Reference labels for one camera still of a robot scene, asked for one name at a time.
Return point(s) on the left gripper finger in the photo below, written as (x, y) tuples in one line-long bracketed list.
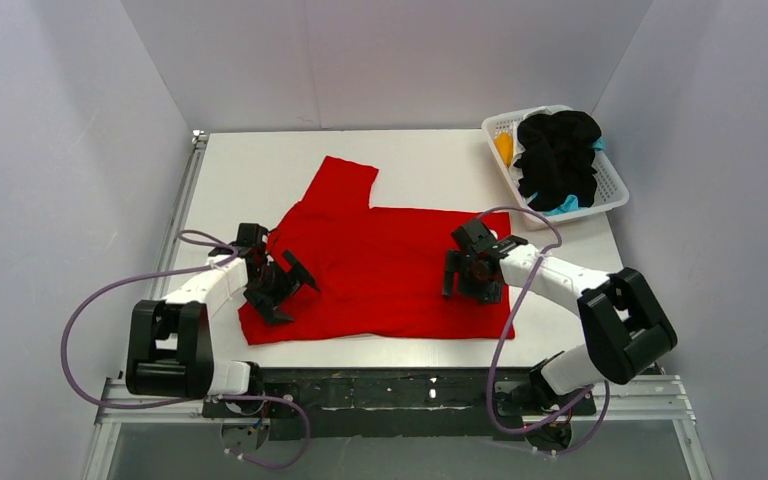
[(298, 275), (268, 309)]

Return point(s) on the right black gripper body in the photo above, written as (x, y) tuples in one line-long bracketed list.
[(466, 279)]

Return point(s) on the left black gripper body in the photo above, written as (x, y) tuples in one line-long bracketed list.
[(279, 283)]

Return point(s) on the red t-shirt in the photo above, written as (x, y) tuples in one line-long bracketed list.
[(379, 270)]

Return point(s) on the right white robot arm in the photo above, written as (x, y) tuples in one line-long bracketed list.
[(625, 328)]

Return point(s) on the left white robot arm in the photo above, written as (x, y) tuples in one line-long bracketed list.
[(170, 351)]

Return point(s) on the teal garment in basket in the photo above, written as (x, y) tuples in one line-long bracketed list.
[(559, 178)]

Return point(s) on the yellow garment in basket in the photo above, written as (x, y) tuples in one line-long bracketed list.
[(503, 143)]

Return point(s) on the black garment in basket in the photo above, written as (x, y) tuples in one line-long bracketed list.
[(566, 126)]

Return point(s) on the white plastic laundry basket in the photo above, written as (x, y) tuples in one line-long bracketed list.
[(610, 192)]

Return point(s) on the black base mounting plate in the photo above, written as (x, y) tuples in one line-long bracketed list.
[(408, 402)]

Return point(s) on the aluminium frame rail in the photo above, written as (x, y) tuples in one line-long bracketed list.
[(649, 432)]

